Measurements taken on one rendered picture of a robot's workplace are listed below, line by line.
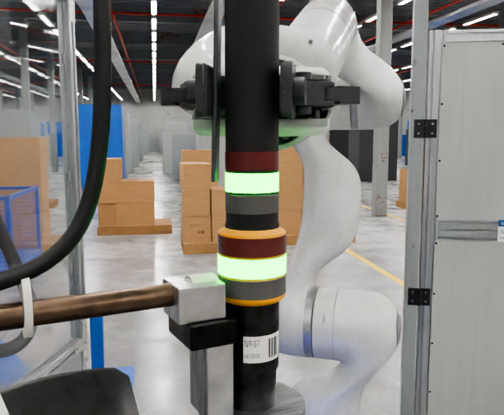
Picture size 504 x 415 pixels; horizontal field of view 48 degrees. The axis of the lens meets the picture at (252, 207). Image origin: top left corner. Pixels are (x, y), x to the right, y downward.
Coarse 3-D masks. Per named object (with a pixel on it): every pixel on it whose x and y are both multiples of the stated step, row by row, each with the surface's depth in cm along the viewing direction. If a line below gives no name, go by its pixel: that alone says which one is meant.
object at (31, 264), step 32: (96, 0) 30; (96, 32) 30; (96, 64) 30; (96, 96) 30; (96, 128) 30; (96, 160) 30; (96, 192) 31; (64, 256) 30; (0, 288) 29; (32, 320) 29
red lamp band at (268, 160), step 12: (228, 156) 34; (240, 156) 34; (252, 156) 34; (264, 156) 34; (276, 156) 34; (228, 168) 34; (240, 168) 34; (252, 168) 34; (264, 168) 34; (276, 168) 35
